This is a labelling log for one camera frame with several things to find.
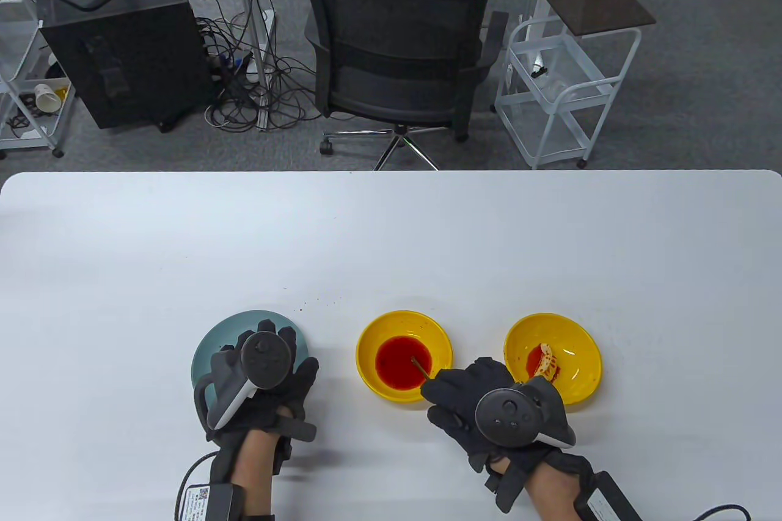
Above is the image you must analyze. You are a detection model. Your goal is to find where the person's left hand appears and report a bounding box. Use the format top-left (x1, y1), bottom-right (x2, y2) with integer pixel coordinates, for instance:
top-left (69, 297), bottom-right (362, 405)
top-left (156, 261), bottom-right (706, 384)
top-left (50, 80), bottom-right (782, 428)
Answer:
top-left (205, 319), bottom-right (320, 442)

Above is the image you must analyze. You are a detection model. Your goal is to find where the person's right hand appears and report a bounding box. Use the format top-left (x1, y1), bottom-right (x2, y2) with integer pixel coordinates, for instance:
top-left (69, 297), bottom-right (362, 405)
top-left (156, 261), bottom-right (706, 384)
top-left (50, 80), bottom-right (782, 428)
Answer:
top-left (420, 357), bottom-right (569, 474)

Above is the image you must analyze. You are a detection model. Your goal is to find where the red soy sauce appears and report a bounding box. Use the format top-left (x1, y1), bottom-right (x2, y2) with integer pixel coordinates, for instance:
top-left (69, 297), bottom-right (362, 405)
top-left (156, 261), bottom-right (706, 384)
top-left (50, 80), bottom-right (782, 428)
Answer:
top-left (375, 336), bottom-right (434, 390)

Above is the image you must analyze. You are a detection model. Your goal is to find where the white dumpling with red sauce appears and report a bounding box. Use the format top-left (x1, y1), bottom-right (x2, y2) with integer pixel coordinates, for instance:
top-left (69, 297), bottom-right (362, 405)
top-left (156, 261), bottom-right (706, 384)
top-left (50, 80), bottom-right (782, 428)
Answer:
top-left (525, 341), bottom-right (560, 384)

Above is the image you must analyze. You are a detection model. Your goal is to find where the person's left forearm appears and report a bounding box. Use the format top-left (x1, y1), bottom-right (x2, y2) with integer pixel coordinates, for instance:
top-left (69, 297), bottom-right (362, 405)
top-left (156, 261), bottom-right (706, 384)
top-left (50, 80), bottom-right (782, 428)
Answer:
top-left (233, 428), bottom-right (277, 516)

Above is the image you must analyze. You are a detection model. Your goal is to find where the person's right forearm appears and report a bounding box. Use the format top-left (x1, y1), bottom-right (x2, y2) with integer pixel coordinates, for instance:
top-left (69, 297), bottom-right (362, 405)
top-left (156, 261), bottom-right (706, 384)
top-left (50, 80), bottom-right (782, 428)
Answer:
top-left (524, 465), bottom-right (588, 521)

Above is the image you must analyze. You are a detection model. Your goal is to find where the yellow bowl holding sauce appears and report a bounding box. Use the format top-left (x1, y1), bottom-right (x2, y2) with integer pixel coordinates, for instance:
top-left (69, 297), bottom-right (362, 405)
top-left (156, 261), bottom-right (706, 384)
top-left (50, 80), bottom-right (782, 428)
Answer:
top-left (356, 310), bottom-right (453, 404)

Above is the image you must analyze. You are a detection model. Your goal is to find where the yellow bowl holding dumpling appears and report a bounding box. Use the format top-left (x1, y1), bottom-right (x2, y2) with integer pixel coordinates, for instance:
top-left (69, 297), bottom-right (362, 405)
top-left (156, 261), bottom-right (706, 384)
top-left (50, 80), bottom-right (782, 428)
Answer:
top-left (504, 313), bottom-right (603, 406)

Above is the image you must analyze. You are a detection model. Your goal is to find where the grey white VR controller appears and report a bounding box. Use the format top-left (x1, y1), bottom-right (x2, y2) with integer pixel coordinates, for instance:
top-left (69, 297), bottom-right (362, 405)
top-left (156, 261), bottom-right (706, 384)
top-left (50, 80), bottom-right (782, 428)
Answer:
top-left (475, 376), bottom-right (577, 449)
top-left (194, 332), bottom-right (293, 431)

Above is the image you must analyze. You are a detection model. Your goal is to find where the blue-green plate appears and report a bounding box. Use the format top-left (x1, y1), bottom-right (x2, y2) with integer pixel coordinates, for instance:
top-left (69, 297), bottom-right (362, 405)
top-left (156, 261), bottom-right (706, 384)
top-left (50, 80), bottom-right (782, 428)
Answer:
top-left (191, 310), bottom-right (301, 413)

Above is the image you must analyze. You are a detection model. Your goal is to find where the white power strip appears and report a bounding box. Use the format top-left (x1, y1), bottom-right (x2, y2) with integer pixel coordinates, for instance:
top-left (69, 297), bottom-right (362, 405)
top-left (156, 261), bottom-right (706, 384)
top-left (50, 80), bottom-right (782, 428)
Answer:
top-left (244, 8), bottom-right (277, 85)

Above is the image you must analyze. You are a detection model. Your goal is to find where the white shelf trolley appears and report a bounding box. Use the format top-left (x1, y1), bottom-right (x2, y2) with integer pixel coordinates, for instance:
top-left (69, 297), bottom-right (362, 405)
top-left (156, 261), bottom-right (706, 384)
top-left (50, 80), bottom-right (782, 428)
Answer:
top-left (0, 0), bottom-right (77, 158)

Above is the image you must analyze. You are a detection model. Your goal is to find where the black mesh office chair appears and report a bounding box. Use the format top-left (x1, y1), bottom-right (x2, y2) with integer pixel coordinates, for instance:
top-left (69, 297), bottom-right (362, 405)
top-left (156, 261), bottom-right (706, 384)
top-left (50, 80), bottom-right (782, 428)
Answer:
top-left (299, 0), bottom-right (509, 172)

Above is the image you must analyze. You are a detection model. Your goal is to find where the black computer tower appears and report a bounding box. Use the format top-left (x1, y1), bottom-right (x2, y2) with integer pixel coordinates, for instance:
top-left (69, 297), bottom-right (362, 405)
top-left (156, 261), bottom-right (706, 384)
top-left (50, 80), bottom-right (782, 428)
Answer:
top-left (37, 0), bottom-right (211, 132)

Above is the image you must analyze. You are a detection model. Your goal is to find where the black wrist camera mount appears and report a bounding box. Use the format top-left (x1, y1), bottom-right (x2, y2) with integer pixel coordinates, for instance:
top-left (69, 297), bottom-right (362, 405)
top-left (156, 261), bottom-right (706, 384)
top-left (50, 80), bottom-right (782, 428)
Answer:
top-left (273, 414), bottom-right (318, 474)
top-left (486, 454), bottom-right (527, 514)

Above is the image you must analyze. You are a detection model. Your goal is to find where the black cable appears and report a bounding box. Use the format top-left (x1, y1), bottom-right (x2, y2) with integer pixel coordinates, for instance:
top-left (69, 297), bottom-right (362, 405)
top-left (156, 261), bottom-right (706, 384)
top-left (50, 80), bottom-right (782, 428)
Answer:
top-left (176, 451), bottom-right (219, 516)
top-left (689, 504), bottom-right (752, 521)

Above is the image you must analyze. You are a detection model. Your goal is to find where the white wire cart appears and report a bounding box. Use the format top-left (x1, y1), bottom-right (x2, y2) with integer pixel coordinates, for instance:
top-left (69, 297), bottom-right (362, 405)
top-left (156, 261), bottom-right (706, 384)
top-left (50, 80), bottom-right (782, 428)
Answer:
top-left (494, 17), bottom-right (642, 170)

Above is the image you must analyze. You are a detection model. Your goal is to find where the tangle of black cables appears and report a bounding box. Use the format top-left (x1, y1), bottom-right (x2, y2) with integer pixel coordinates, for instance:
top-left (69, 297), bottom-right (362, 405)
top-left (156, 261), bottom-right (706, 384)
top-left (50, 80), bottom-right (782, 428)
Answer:
top-left (183, 0), bottom-right (324, 132)

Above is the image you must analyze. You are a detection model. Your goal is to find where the aluminium post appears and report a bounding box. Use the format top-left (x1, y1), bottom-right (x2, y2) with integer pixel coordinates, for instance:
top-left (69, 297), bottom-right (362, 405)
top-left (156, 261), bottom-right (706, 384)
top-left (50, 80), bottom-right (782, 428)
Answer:
top-left (227, 0), bottom-right (272, 131)

